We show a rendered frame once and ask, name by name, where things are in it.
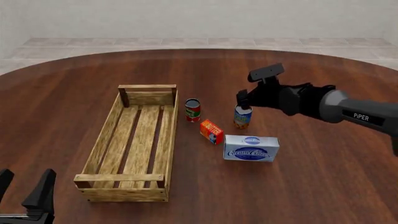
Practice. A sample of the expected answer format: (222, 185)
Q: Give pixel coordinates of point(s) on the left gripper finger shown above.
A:
(42, 193)
(4, 180)

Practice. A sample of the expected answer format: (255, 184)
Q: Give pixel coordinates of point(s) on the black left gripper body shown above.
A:
(28, 218)

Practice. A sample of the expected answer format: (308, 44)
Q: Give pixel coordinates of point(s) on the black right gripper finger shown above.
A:
(243, 98)

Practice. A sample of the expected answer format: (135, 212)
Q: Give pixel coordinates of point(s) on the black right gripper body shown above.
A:
(264, 96)

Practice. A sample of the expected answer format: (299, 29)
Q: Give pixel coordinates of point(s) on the alphabet soup tin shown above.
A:
(242, 120)

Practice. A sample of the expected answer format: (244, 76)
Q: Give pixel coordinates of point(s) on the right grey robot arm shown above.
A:
(342, 108)

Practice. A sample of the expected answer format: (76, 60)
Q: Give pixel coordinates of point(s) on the wooden slat tray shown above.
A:
(146, 130)

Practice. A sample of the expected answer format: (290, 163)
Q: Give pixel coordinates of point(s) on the small flat plate on stalk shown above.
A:
(267, 71)

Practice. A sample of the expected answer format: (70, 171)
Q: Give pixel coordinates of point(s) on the orange butter box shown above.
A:
(211, 131)

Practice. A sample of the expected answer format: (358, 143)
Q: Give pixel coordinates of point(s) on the red tomato sauce tin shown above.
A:
(192, 113)

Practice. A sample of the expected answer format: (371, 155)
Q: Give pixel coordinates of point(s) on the white cream cheese box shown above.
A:
(252, 150)

